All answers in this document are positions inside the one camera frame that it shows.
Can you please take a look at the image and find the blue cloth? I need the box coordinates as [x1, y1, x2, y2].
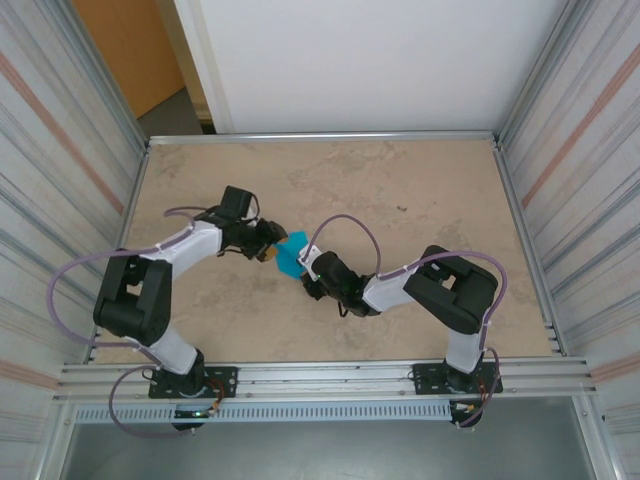
[276, 229, 314, 279]

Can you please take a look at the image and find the orange wooden door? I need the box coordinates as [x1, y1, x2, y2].
[72, 0, 187, 120]

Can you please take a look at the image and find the corrugated translucent side panel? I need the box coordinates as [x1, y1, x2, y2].
[0, 0, 149, 451]
[499, 0, 640, 451]

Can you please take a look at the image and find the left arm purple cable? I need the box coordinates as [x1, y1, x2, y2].
[45, 206, 221, 439]

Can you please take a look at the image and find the wide aluminium mounting rail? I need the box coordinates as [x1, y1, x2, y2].
[53, 355, 599, 404]

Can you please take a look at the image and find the aluminium table edge rail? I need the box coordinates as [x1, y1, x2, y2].
[147, 130, 501, 147]
[492, 142, 569, 357]
[84, 142, 151, 364]

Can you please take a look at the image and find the grey slotted cable duct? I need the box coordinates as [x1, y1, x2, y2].
[73, 402, 454, 424]

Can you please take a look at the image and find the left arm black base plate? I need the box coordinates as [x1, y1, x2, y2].
[148, 366, 239, 400]

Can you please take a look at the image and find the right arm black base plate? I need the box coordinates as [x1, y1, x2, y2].
[410, 362, 501, 396]

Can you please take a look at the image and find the orange red wire bundle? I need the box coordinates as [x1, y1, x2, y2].
[474, 379, 494, 414]
[207, 380, 227, 414]

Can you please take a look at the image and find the white door frame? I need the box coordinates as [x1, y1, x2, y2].
[172, 0, 236, 135]

